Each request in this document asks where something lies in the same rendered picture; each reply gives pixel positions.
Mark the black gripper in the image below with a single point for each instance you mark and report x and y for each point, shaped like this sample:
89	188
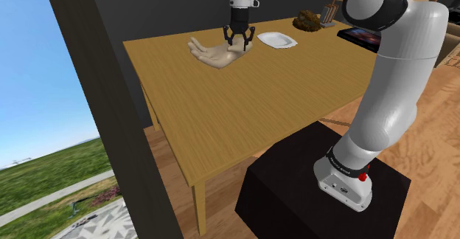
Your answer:
239	19

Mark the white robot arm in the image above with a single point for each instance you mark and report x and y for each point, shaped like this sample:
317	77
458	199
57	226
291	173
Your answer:
402	83

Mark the beige hand figure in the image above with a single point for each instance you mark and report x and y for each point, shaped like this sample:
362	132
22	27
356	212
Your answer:
215	55

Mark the white square plate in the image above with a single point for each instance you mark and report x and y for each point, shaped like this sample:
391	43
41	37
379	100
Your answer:
276	39

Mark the wooden table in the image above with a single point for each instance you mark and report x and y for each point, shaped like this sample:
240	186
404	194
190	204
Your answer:
248	101

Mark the brown lumpy object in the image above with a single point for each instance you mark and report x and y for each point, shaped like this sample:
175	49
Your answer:
307	21

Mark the tan and grey table lamp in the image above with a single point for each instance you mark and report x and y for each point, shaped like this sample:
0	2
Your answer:
330	15

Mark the black tablet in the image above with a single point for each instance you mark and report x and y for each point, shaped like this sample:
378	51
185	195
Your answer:
359	37

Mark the black robot stand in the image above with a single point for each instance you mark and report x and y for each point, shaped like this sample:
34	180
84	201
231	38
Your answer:
287	195

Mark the cardboard box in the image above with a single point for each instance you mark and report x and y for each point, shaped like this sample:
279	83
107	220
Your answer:
447	47

